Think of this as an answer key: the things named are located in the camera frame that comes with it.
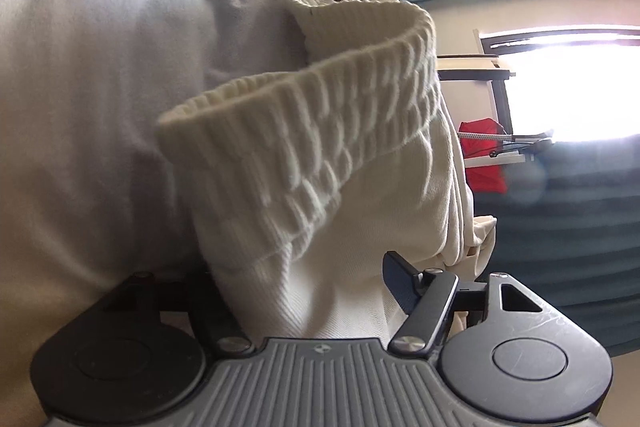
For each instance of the window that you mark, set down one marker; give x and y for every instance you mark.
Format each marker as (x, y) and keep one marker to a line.
(575, 87)

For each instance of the garment steamer stand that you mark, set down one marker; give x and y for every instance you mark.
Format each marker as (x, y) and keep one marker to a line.
(480, 135)

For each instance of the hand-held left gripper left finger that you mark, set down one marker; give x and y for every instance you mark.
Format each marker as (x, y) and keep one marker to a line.
(210, 314)

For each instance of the white standing board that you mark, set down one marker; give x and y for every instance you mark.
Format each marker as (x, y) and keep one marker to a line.
(465, 64)

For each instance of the white knit pants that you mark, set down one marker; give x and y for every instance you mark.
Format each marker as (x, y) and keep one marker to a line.
(310, 132)

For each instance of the red cloth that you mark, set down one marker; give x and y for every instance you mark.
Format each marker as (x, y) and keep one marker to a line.
(482, 172)

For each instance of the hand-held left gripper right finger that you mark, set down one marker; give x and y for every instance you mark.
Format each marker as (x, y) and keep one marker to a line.
(400, 282)

